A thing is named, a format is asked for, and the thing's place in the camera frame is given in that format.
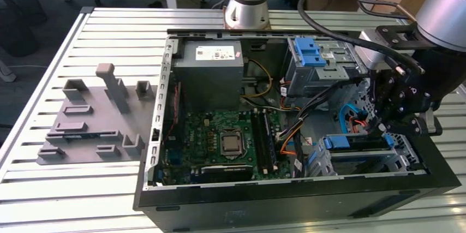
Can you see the grey parts rack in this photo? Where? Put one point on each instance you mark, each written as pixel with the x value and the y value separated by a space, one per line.
pixel 105 129

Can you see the black office chair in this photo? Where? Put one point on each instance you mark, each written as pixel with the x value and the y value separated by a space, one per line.
pixel 21 20

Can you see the blue plastic drive latch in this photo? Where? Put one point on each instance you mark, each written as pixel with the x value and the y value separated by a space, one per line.
pixel 308 53

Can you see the CPU socket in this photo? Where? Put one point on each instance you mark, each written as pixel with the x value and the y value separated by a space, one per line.
pixel 232 131

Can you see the black graphics card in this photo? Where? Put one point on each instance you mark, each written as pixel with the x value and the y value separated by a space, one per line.
pixel 225 174

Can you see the grey power supply unit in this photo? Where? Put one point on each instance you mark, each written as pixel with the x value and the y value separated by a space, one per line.
pixel 207 80

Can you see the black RAM slot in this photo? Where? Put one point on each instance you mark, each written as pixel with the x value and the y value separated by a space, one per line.
pixel 268 140
pixel 259 140

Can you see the metal disk bay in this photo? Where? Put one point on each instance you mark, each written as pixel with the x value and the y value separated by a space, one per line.
pixel 363 155

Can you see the black PC case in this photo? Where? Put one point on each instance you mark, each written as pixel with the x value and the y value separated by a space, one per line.
pixel 255 205

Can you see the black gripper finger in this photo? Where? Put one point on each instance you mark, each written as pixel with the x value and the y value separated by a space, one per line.
pixel 414 124
pixel 386 94

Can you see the white desk foot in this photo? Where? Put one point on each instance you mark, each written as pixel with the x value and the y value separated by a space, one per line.
pixel 6 73

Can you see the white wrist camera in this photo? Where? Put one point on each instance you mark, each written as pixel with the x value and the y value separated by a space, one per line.
pixel 371 53

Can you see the hard disk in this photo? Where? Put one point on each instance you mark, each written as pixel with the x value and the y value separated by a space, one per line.
pixel 335 141

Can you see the green motherboard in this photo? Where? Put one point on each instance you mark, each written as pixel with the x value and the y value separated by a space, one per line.
pixel 203 132

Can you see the grey metal drive cage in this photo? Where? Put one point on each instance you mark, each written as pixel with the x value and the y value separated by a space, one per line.
pixel 327 73

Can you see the silver CPU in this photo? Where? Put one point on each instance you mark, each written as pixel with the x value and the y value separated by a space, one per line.
pixel 231 143

